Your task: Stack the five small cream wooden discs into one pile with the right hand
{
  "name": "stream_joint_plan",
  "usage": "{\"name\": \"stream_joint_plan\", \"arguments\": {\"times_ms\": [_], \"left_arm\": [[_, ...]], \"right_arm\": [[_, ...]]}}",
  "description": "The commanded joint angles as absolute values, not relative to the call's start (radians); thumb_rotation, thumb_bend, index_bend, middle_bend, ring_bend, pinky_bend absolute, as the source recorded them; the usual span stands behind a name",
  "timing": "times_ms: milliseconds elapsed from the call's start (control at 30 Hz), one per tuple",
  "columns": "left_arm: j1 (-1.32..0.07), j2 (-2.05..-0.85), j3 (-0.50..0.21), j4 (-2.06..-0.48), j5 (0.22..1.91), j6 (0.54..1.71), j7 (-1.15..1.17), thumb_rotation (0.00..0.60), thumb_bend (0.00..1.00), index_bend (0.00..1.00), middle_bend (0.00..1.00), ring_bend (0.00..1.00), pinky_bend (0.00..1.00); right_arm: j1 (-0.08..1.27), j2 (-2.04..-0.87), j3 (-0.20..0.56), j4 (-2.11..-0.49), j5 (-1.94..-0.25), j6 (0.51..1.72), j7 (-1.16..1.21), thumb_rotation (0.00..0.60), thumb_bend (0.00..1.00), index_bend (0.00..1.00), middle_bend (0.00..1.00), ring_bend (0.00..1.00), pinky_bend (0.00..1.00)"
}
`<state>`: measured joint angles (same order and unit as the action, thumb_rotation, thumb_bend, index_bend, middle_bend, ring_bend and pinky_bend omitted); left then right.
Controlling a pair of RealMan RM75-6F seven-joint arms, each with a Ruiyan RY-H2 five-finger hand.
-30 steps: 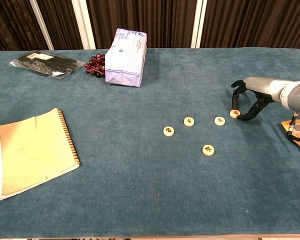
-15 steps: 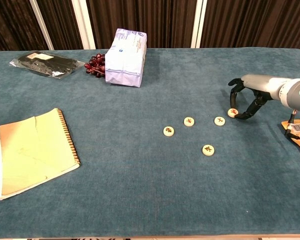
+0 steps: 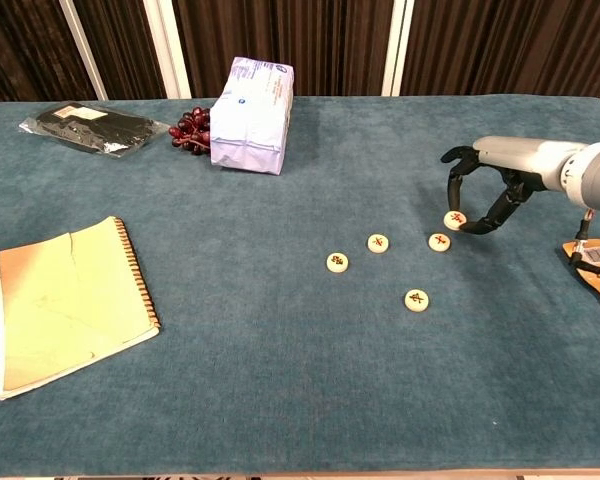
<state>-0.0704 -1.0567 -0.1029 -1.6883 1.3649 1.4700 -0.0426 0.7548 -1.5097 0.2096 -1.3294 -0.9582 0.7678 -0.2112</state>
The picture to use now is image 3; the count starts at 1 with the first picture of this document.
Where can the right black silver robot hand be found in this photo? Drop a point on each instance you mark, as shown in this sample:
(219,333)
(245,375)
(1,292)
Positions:
(525,160)

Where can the dark brown pleated curtain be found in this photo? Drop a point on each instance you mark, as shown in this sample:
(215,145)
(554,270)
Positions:
(305,45)

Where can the white tissue pack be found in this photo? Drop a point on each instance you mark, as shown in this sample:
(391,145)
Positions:
(252,120)

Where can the teal table cloth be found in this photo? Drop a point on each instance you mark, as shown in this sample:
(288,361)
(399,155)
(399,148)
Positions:
(280,350)

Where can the dark red grape bunch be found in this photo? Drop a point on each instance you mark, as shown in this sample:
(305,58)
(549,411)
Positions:
(190,127)

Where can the black item in plastic bag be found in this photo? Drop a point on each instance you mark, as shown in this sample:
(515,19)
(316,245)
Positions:
(90,127)

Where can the tan spiral notebook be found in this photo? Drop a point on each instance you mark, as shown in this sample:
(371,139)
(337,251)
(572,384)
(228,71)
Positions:
(70,305)

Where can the white partition post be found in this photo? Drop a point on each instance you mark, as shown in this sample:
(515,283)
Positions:
(84,50)
(399,50)
(167,50)

